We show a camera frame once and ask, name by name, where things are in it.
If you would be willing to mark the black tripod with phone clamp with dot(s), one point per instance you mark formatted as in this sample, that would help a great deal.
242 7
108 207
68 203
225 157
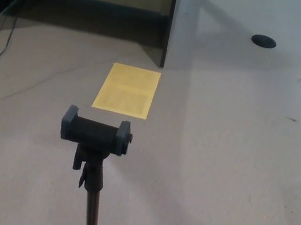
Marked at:
94 132

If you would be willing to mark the yellow paper sheet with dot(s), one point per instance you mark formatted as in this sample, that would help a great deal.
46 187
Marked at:
127 91

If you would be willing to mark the black round floor cover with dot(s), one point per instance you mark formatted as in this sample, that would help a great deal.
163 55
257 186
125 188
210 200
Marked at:
264 41

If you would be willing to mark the dark wooden desk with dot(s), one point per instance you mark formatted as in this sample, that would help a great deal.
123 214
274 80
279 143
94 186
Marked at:
179 33

